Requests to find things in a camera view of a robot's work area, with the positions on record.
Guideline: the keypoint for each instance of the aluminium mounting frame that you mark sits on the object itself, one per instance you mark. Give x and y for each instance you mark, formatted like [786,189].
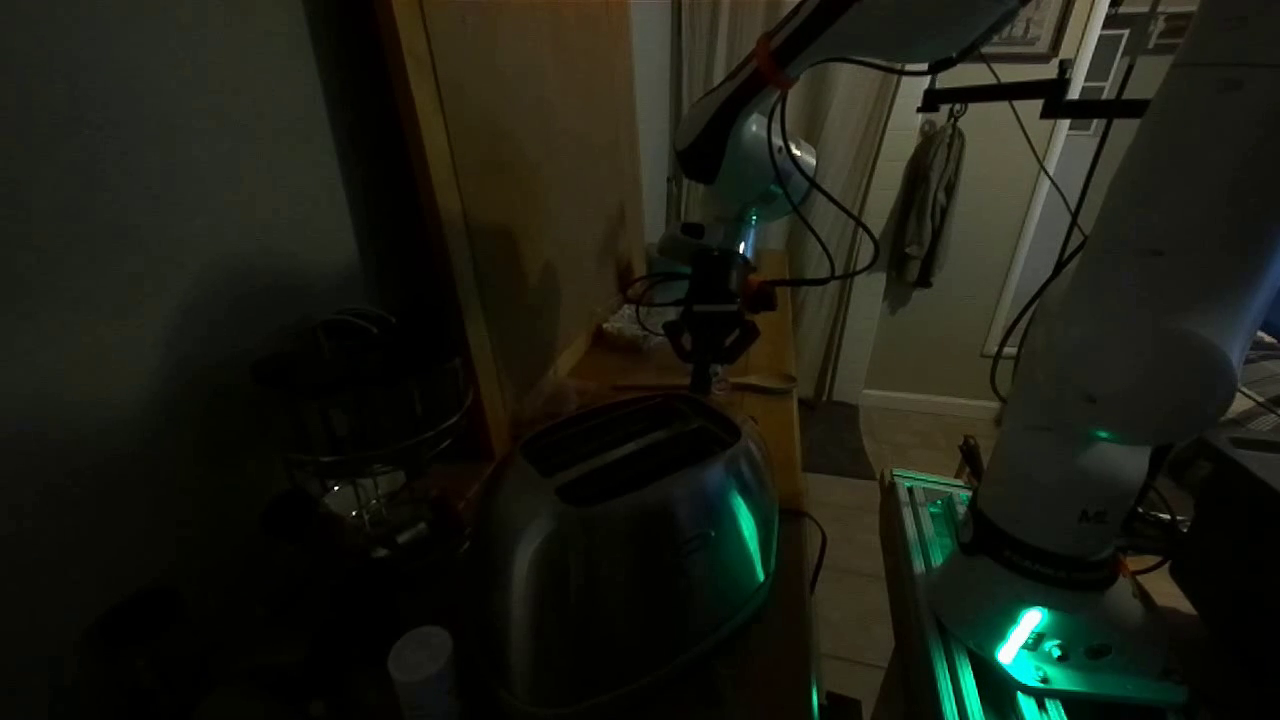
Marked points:
[934,515]

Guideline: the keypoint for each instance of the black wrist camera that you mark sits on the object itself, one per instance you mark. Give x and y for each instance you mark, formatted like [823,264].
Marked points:
[760,285]

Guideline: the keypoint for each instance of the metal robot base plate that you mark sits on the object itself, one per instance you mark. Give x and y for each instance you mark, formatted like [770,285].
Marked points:
[974,614]

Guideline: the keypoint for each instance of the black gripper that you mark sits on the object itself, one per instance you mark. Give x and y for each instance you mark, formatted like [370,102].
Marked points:
[714,312]

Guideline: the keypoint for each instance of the hanging grey cloth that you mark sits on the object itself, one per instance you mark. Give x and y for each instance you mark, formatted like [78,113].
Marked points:
[925,215]

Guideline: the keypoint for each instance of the small white cup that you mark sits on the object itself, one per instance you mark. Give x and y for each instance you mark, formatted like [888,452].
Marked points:
[420,664]

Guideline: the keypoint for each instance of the pale window curtain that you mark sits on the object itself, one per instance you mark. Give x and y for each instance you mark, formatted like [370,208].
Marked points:
[847,133]

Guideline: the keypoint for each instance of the dark glass jar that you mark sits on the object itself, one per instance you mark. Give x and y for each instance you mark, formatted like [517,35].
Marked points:
[365,424]

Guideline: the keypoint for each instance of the framed wall picture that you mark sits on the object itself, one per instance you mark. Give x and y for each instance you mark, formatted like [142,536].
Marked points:
[1027,36]

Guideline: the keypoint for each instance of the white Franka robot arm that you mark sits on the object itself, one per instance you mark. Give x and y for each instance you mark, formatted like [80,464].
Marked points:
[1144,332]

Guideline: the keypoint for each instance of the stainless steel toaster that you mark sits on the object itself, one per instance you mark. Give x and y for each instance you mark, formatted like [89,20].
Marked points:
[624,560]

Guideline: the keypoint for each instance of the wooden cabinet panel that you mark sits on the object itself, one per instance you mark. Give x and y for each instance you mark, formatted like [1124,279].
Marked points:
[534,133]

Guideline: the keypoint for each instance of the black wall bracket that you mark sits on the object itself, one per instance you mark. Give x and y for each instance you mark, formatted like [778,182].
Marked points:
[993,90]

